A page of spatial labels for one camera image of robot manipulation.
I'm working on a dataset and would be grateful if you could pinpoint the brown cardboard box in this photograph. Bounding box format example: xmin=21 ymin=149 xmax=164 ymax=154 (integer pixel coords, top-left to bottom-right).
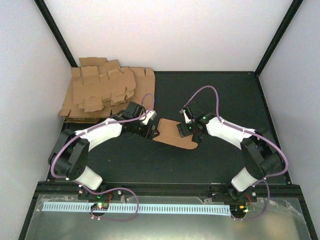
xmin=153 ymin=118 xmax=198 ymax=150

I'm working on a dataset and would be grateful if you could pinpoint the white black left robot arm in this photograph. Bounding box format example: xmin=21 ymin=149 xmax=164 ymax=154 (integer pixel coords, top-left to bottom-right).
xmin=48 ymin=101 xmax=159 ymax=200

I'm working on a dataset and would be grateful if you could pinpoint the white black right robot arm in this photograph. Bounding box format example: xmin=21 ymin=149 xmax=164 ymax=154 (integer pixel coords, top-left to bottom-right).
xmin=177 ymin=104 xmax=289 ymax=202

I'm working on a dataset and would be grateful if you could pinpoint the stack of flat cardboard blanks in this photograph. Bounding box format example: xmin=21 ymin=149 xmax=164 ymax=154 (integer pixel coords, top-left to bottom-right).
xmin=58 ymin=57 xmax=156 ymax=123

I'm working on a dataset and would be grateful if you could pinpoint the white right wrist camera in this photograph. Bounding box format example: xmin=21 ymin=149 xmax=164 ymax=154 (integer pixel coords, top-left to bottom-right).
xmin=179 ymin=108 xmax=192 ymax=124

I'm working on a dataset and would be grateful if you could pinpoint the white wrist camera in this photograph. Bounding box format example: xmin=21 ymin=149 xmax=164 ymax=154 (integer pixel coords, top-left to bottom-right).
xmin=142 ymin=110 xmax=157 ymax=125
xmin=179 ymin=108 xmax=192 ymax=124

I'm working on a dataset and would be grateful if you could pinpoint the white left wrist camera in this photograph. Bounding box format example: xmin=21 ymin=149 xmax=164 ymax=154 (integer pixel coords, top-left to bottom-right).
xmin=142 ymin=110 xmax=157 ymax=125

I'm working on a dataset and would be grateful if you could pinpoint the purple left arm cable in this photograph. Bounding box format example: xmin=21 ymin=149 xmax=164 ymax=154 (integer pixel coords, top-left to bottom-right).
xmin=49 ymin=93 xmax=155 ymax=223

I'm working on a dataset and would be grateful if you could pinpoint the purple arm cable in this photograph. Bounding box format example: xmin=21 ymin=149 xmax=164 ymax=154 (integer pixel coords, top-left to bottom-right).
xmin=183 ymin=85 xmax=289 ymax=222
xmin=49 ymin=93 xmax=155 ymax=223

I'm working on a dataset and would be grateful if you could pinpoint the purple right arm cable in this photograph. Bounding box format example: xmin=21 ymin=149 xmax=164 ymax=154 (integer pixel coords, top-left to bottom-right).
xmin=183 ymin=85 xmax=289 ymax=222

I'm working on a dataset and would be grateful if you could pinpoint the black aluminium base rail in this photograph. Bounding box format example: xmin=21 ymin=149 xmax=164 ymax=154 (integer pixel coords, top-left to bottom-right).
xmin=37 ymin=181 xmax=301 ymax=201

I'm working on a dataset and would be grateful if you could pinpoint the white slotted cable duct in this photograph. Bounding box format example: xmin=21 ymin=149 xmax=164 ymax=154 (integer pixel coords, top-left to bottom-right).
xmin=41 ymin=202 xmax=231 ymax=217

